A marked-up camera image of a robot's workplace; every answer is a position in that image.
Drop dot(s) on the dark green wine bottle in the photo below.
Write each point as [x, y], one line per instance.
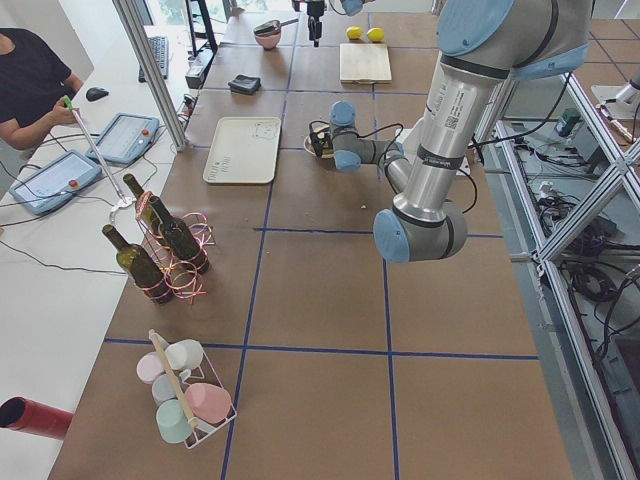
[139, 265]

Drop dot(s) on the pink bowl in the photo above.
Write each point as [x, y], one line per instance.
[267, 36]

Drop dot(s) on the bread slice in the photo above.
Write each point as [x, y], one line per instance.
[322, 143]

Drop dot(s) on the cream bear serving tray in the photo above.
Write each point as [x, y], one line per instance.
[244, 151]

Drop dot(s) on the metal reaching stick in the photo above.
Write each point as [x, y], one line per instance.
[123, 201]

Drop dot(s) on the wooden cutting board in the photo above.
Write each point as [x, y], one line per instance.
[362, 63]

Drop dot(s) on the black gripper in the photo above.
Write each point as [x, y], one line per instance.
[326, 149]
[313, 11]

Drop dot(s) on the black computer mouse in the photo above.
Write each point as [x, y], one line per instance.
[96, 93]

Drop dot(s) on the mint green cup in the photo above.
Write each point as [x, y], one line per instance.
[172, 422]

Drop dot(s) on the red cylinder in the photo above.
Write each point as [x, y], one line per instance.
[28, 416]

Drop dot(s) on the light pink cup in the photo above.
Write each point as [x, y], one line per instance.
[149, 368]

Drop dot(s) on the copper wire bottle rack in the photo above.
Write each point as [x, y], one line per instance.
[182, 277]

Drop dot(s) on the grey folded cloth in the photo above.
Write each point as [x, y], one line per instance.
[246, 85]

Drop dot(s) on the grey cup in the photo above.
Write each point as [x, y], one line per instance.
[162, 390]

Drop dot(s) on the blue teach pendant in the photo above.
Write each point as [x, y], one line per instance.
[56, 183]
[126, 138]

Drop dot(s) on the black keyboard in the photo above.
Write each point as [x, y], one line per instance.
[159, 46]

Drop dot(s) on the aluminium frame post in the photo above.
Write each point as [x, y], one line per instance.
[132, 23]

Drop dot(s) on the person in black shirt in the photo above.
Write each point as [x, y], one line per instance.
[35, 83]

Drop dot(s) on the yellow lemon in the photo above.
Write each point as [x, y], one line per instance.
[376, 34]
[354, 33]

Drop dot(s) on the white wire cup rack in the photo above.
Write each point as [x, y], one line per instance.
[181, 380]

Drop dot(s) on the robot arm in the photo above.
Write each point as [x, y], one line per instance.
[349, 8]
[481, 43]

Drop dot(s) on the white round plate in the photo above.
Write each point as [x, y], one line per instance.
[309, 147]

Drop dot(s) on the white cup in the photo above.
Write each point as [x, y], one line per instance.
[184, 354]

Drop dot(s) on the metal scoop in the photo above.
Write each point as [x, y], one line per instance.
[275, 24]

